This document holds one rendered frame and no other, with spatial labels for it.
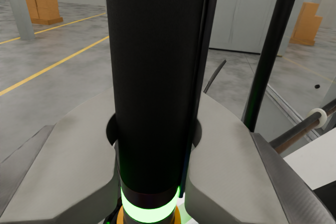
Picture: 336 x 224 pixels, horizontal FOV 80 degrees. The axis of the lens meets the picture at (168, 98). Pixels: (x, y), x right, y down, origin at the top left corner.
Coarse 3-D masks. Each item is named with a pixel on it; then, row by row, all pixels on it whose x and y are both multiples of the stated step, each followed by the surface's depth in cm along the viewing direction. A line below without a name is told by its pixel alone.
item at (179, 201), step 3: (183, 195) 18; (177, 198) 18; (180, 198) 18; (183, 198) 18; (177, 201) 18; (180, 201) 18; (183, 201) 18; (177, 204) 17; (192, 219) 16; (186, 222) 16; (189, 222) 16; (192, 222) 16; (195, 222) 16
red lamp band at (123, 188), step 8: (120, 176) 11; (176, 184) 11; (128, 192) 10; (136, 192) 10; (160, 192) 10; (168, 192) 10; (128, 200) 11; (136, 200) 10; (144, 200) 10; (152, 200) 10; (160, 200) 10; (168, 200) 11
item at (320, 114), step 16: (288, 0) 11; (272, 16) 12; (288, 16) 12; (272, 32) 12; (272, 48) 13; (272, 64) 13; (256, 80) 14; (256, 96) 15; (256, 112) 15; (320, 112) 30; (272, 144) 23
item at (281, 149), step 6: (330, 114) 33; (318, 120) 31; (312, 126) 29; (300, 132) 28; (306, 132) 28; (294, 138) 27; (282, 144) 25; (288, 144) 26; (276, 150) 24; (282, 150) 25
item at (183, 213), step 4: (180, 204) 17; (180, 208) 17; (184, 208) 17; (180, 212) 17; (184, 212) 17; (180, 216) 16; (184, 216) 16; (188, 216) 16; (184, 220) 16; (188, 220) 16
